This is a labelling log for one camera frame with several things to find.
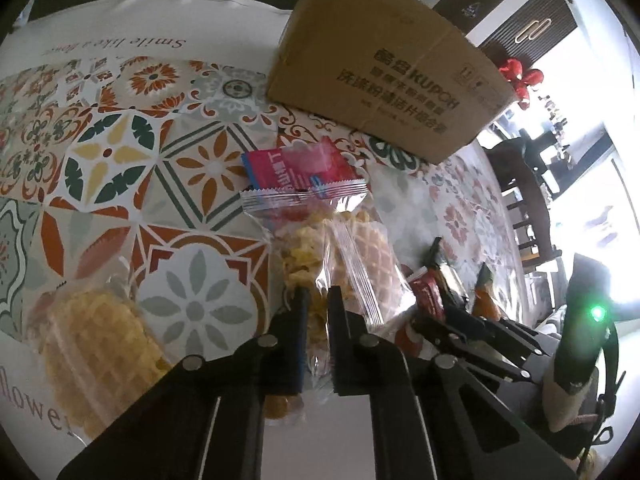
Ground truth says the red and white snack packet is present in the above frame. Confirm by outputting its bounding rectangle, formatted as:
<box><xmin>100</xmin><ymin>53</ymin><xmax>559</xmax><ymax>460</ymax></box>
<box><xmin>394</xmin><ymin>324</ymin><xmax>426</xmax><ymax>358</ymax></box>

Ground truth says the patterned floral tablecloth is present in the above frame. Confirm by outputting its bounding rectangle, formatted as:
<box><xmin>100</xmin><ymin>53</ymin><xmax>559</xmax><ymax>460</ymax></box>
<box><xmin>0</xmin><ymin>0</ymin><xmax>556</xmax><ymax>461</ymax></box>

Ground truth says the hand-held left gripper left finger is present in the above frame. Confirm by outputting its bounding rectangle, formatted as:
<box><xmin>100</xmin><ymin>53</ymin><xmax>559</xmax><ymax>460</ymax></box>
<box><xmin>56</xmin><ymin>287</ymin><xmax>309</xmax><ymax>480</ymax></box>

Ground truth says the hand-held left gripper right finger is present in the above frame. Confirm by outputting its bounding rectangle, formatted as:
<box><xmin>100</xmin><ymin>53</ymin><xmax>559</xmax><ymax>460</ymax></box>
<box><xmin>327</xmin><ymin>286</ymin><xmax>583</xmax><ymax>480</ymax></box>

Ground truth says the small red snack packet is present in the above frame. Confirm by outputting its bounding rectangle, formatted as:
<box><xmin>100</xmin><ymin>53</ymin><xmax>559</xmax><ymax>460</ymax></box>
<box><xmin>407</xmin><ymin>267</ymin><xmax>448</xmax><ymax>318</ymax></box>

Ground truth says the brown cardboard box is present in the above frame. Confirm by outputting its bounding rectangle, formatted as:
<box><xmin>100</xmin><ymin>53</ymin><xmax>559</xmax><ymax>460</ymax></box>
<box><xmin>265</xmin><ymin>0</ymin><xmax>518</xmax><ymax>165</ymax></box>

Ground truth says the dark wooden chair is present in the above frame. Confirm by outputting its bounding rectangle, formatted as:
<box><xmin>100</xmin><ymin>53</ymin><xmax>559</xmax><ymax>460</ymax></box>
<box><xmin>482</xmin><ymin>130</ymin><xmax>566</xmax><ymax>271</ymax></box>

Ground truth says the red flower ornament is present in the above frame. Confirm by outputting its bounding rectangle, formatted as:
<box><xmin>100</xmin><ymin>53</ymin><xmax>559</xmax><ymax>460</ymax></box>
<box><xmin>497</xmin><ymin>57</ymin><xmax>545</xmax><ymax>111</ymax></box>

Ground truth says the orange snack packet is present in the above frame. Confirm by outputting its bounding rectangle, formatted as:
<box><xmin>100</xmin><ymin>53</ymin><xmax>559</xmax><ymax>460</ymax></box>
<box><xmin>472</xmin><ymin>262</ymin><xmax>502</xmax><ymax>321</ymax></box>

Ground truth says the dark door with looped handle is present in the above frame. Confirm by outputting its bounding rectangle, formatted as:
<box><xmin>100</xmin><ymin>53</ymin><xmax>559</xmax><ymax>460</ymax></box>
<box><xmin>480</xmin><ymin>0</ymin><xmax>581</xmax><ymax>66</ymax></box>

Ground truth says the person's right forearm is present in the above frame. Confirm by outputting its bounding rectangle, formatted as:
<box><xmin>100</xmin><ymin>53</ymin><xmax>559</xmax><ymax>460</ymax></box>
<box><xmin>545</xmin><ymin>362</ymin><xmax>601</xmax><ymax>433</ymax></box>

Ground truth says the clear packet of yellow crisps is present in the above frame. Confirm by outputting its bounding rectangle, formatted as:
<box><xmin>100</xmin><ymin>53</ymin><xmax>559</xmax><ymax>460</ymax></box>
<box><xmin>240</xmin><ymin>184</ymin><xmax>371</xmax><ymax>423</ymax></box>

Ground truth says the pink snack packet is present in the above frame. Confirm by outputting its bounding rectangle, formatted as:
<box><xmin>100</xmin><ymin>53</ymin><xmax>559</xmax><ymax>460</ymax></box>
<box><xmin>241</xmin><ymin>137</ymin><xmax>368</xmax><ymax>196</ymax></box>

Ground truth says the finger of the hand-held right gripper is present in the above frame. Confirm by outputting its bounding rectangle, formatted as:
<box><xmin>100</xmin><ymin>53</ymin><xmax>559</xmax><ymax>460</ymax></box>
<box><xmin>409</xmin><ymin>316</ymin><xmax>533</xmax><ymax>387</ymax></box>
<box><xmin>442</xmin><ymin>305</ymin><xmax>551</xmax><ymax>358</ymax></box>

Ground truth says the clear waffle snack packet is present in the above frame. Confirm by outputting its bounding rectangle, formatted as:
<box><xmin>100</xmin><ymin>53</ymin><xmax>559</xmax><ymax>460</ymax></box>
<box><xmin>27</xmin><ymin>260</ymin><xmax>173</xmax><ymax>441</ymax></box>
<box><xmin>320</xmin><ymin>210</ymin><xmax>418</xmax><ymax>333</ymax></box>

